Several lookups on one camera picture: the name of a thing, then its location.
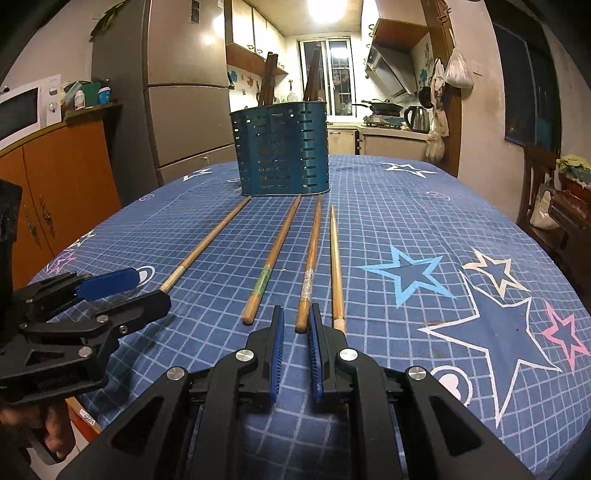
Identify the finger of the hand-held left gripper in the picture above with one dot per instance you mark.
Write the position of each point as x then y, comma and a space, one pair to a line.
134, 309
108, 282

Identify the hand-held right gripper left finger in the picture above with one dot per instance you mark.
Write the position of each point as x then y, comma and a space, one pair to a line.
275, 355

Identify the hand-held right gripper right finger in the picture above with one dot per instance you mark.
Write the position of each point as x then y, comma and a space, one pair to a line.
315, 355

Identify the pale pointed wooden chopstick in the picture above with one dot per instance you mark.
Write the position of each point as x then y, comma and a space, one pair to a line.
336, 272

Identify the wooden chopstick green band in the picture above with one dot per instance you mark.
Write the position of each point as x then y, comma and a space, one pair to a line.
270, 263

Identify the teal slotted utensil holder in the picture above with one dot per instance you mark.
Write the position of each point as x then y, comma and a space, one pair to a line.
281, 152

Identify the person's left hand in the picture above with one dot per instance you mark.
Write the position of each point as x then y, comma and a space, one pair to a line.
57, 424

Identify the orange wooden cabinet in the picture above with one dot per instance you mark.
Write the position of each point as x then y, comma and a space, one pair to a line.
69, 184

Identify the blue star checked tablecloth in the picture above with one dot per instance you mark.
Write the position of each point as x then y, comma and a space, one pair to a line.
415, 221

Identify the small white bottle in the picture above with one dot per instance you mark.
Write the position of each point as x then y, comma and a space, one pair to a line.
79, 99

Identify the small teal container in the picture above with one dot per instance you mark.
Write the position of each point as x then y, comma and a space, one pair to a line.
105, 96

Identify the white microwave oven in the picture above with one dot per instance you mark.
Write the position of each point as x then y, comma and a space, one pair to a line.
18, 110

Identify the green box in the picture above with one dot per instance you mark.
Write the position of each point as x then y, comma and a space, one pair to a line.
93, 87

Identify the silver refrigerator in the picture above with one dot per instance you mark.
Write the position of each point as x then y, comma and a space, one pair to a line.
184, 92

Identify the cream lower kitchen cabinets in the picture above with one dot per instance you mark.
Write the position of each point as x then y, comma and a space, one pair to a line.
360, 141

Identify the cream kitchen cabinets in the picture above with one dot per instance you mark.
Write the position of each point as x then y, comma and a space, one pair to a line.
254, 32
360, 141

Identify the gas stove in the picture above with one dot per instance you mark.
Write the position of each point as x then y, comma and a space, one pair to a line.
383, 121

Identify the hanging cloth bags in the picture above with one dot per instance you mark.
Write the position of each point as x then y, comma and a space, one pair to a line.
436, 134

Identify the black wok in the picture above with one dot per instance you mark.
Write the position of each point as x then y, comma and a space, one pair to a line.
383, 107

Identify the steel electric kettle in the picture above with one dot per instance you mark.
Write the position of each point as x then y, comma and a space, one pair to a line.
418, 119

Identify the dark green bundle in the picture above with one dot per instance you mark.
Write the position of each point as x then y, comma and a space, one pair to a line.
108, 18

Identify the dark wooden chair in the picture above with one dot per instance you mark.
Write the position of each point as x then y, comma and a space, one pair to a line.
538, 184

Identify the refrigerator sticker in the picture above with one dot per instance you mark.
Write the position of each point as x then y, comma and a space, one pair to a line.
196, 11

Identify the barred kitchen window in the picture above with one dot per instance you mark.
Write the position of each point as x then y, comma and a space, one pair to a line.
330, 69

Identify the cream upper kitchen cabinets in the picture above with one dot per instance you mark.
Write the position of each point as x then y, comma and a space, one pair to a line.
254, 32

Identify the dark wooden side table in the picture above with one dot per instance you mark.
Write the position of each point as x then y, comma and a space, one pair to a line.
572, 221

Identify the steel range hood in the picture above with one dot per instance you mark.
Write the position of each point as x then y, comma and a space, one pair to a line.
392, 69

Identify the hanging white plastic bag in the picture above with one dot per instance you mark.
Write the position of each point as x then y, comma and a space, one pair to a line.
458, 69

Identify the yellowish cloth pile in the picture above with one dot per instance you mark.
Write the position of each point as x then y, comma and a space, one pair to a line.
575, 165

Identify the wooden upper kitchen cabinet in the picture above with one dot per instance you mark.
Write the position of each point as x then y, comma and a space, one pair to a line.
399, 27

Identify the dark room window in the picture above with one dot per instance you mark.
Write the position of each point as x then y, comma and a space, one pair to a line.
531, 92

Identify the round ceiling lamp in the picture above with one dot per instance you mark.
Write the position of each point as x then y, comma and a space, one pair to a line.
330, 9

